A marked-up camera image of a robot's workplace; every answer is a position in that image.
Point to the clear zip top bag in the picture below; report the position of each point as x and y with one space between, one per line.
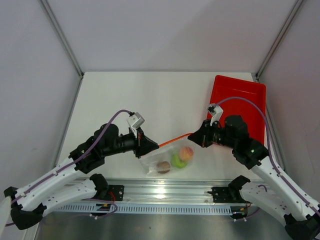
164 153

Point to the peach fruit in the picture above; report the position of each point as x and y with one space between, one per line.
186 153

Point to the white slotted cable duct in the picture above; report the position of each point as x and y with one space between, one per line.
133 208

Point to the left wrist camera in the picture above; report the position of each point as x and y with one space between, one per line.
134 121

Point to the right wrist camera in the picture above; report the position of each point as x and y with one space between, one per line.
215 111

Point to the brown kiwi fruit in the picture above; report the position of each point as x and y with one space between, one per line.
163 167

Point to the green apple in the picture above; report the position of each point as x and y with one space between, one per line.
176 162

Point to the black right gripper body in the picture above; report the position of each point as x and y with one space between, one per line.
217 135

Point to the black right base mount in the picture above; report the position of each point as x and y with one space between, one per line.
222 194

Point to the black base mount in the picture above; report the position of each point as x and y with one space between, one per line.
222 194
115 193

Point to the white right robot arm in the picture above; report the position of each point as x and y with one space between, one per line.
286 202

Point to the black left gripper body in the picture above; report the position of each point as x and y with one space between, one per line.
125 143

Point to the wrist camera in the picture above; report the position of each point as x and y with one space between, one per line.
134 121
215 111

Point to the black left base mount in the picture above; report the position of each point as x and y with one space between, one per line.
115 193

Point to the red plastic tray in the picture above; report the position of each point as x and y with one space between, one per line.
225 87

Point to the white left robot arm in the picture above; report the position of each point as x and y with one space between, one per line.
29 204

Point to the aluminium mounting rail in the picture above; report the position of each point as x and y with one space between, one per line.
160 191

